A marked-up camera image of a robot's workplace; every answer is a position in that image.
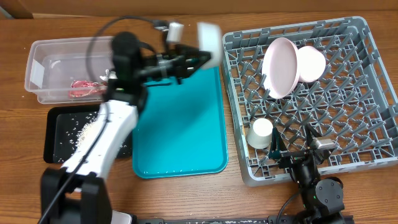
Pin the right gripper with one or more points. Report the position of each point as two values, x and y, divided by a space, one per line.
277 149

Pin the grey bowl with food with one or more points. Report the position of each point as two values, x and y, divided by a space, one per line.
209 40

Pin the white tissue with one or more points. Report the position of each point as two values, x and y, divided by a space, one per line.
109 74

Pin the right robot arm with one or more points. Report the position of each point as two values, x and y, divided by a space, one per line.
322 198

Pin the red foil wrapper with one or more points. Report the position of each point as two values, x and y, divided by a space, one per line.
84 88

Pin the black plastic tray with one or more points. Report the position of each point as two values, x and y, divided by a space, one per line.
51 125

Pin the grey dishwasher rack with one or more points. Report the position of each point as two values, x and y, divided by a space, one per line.
353 103

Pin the teal serving tray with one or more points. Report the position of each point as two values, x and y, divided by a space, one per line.
182 129

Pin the large pink plate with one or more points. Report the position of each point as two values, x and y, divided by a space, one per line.
281 68

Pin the spilled rice food waste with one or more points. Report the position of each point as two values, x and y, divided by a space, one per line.
84 135

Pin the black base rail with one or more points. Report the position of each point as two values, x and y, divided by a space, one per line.
211 221

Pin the clear plastic storage bin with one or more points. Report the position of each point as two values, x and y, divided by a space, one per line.
53 65

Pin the pink bowl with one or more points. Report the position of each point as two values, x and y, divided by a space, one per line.
311 63

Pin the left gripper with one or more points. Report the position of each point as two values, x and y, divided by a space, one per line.
178 62

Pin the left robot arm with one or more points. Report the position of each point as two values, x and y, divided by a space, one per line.
76 193

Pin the white paper cup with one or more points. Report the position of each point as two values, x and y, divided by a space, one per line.
260 133

